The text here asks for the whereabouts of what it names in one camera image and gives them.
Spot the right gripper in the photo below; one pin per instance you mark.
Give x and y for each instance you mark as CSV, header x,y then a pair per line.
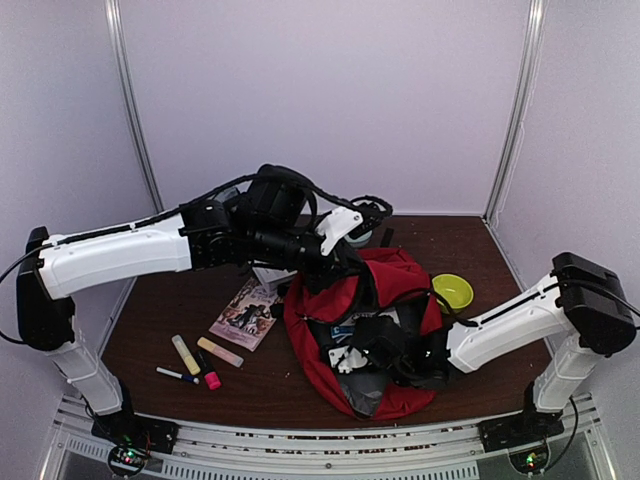
x,y
359,321

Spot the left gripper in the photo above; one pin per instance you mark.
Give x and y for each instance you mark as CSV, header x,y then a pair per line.
x,y
337,268

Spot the red backpack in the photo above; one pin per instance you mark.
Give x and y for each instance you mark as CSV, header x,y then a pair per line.
x,y
392,281

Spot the white coffee cover book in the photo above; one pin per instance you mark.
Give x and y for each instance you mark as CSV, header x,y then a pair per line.
x,y
270,279

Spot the purple illustrated booklet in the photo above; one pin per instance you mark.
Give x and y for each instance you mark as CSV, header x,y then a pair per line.
x,y
247,319

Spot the dog cover book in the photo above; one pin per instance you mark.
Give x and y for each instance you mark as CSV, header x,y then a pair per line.
x,y
346,331

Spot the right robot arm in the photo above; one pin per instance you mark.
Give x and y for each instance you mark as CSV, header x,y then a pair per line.
x,y
579,297

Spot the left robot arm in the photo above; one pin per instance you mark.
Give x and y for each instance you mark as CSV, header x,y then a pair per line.
x,y
275,217

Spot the light blue ceramic bowl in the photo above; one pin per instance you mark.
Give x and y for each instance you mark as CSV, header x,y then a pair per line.
x,y
358,240

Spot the lime green bowl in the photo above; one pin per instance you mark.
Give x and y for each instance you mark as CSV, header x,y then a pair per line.
x,y
456,290

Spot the peach highlighter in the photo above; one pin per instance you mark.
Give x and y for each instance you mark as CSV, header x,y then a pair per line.
x,y
220,352

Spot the pink highlighter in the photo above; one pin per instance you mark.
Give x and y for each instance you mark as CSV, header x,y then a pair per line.
x,y
210,375

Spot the yellow highlighter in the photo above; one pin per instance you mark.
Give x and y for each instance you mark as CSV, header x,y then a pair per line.
x,y
186,355

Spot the white blue pen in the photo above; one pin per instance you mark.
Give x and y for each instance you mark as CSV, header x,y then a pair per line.
x,y
179,376

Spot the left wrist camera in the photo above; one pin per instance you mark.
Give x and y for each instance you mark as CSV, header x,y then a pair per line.
x,y
357,218

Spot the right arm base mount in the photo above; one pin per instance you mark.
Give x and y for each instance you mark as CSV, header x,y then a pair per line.
x,y
517,430

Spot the front aluminium rail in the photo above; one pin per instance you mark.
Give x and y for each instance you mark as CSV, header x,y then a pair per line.
x,y
436,451

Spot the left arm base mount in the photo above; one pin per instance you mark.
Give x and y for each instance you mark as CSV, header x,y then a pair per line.
x,y
144,433

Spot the right aluminium frame post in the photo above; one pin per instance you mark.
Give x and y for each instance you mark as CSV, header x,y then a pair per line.
x,y
527,71

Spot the aluminium frame post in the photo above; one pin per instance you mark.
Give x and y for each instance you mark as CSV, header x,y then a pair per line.
x,y
527,71
133,118

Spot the left aluminium frame post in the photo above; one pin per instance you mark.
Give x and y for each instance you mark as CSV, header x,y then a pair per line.
x,y
133,118

